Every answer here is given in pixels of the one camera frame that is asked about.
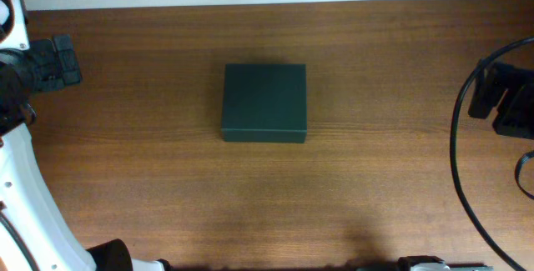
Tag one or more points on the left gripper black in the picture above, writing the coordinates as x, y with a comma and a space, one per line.
62, 52

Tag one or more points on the black box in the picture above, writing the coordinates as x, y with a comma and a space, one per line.
264, 103

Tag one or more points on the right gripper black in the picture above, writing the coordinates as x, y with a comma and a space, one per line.
519, 98

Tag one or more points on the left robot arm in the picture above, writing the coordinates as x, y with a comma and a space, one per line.
34, 235

